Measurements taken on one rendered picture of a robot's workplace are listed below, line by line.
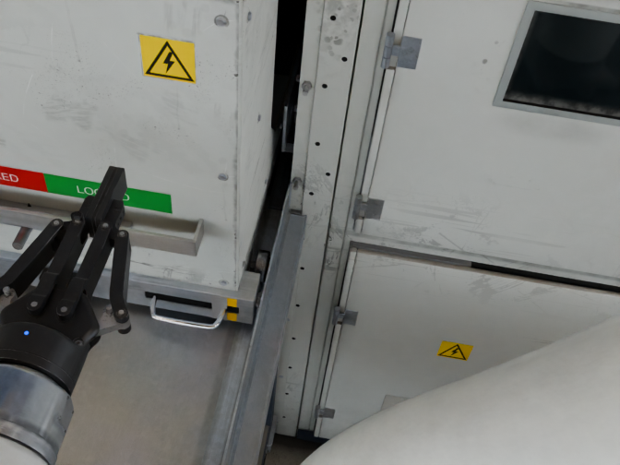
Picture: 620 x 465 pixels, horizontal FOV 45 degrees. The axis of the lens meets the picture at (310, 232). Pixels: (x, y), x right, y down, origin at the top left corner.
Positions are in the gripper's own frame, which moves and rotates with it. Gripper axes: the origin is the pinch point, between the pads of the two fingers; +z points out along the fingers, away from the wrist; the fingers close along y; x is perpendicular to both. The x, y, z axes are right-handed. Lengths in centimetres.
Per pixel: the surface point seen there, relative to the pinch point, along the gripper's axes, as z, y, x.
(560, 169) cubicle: 35, 52, -17
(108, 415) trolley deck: -4.2, -3.3, -38.4
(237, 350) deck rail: 8.8, 11.3, -38.0
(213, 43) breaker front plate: 13.6, 7.4, 10.3
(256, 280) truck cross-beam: 16.0, 12.3, -30.5
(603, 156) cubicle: 35, 57, -14
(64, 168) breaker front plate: 13.5, -11.4, -11.3
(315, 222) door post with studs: 37, 19, -40
